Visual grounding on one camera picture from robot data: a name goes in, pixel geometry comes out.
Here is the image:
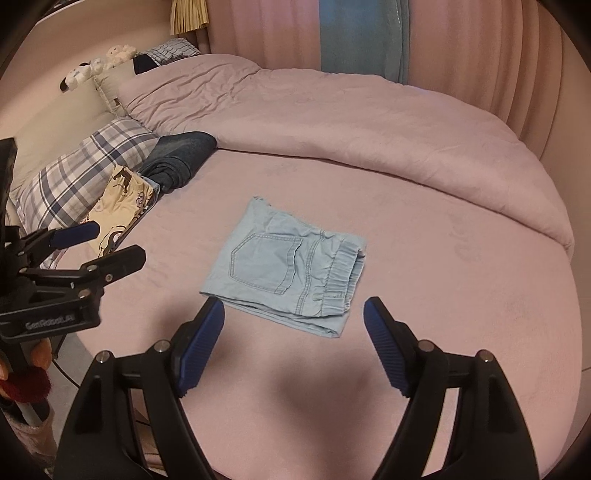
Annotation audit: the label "cream plush toy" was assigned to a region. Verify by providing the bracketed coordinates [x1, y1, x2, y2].
[107, 43, 138, 64]

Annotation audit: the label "light blue pants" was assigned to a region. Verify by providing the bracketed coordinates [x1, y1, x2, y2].
[199, 196, 368, 339]

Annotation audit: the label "pink duvet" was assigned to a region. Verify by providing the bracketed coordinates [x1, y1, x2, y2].
[117, 53, 575, 252]

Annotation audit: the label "person's left hand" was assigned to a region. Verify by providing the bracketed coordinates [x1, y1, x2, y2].
[25, 340, 52, 371]

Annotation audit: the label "black and white plush dog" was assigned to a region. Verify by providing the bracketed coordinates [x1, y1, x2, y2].
[59, 62, 94, 92]

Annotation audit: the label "folded dark blue jeans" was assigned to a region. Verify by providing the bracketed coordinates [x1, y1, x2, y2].
[137, 131, 219, 195]

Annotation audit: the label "beige headboard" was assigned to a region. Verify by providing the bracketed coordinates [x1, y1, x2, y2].
[0, 60, 117, 200]

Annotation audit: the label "blue curtain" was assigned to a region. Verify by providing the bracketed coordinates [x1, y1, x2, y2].
[318, 0, 411, 85]

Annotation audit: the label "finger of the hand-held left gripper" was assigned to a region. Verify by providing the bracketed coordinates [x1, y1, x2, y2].
[21, 246, 147, 295]
[21, 220, 100, 260]

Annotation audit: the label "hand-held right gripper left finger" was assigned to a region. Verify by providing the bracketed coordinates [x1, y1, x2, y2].
[54, 296, 226, 480]

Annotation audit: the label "beige pillow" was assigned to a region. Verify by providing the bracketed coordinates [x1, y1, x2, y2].
[94, 60, 140, 117]

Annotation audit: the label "pink curtain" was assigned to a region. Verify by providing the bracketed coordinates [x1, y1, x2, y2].
[207, 0, 324, 73]
[406, 0, 571, 155]

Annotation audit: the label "cream patterned cloth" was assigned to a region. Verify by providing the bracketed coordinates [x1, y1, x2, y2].
[78, 165, 161, 257]

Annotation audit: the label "large plaid pillow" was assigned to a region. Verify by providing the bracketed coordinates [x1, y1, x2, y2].
[9, 117, 160, 269]

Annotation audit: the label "yellow fringed cloth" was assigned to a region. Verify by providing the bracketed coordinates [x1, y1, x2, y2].
[170, 0, 211, 36]

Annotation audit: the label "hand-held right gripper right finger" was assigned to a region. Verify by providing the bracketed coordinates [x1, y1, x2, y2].
[363, 296, 540, 480]

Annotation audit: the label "pink fuzzy cloth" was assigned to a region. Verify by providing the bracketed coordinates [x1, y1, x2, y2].
[8, 405, 58, 464]

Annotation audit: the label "small plaid pillow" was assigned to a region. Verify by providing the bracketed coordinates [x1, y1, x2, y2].
[137, 39, 202, 71]

